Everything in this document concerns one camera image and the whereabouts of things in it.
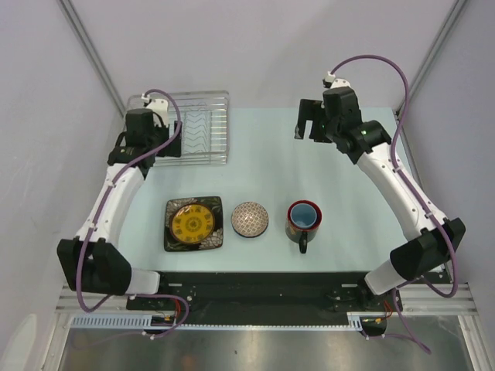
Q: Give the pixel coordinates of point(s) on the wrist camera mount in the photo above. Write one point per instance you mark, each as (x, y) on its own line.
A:
(331, 81)
(160, 109)

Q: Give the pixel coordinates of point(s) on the black square floral plate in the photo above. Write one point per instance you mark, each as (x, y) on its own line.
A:
(214, 241)

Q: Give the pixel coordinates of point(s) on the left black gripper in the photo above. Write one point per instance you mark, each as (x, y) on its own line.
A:
(172, 149)

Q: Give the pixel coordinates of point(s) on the metal wire dish rack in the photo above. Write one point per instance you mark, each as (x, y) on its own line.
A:
(205, 139)

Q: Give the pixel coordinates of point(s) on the yellow round patterned plate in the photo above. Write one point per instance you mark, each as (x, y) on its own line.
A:
(192, 223)

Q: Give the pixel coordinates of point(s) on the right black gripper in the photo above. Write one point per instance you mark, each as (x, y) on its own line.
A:
(310, 110)

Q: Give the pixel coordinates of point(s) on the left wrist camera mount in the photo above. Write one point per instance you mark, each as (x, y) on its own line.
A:
(160, 109)

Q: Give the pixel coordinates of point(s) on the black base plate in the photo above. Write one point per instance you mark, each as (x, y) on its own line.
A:
(272, 299)

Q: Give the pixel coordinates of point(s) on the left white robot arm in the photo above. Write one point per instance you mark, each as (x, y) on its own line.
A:
(91, 261)

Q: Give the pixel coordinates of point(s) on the brown patterned white bowl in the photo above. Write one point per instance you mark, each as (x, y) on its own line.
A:
(249, 219)

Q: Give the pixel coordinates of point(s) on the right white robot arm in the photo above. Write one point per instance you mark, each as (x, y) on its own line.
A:
(432, 237)

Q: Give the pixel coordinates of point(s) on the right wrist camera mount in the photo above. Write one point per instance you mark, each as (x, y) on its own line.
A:
(331, 81)

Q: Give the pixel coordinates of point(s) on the white slotted cable duct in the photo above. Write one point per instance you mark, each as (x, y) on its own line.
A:
(161, 323)

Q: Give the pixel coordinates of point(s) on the black mug red rim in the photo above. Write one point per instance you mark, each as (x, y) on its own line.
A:
(302, 237)

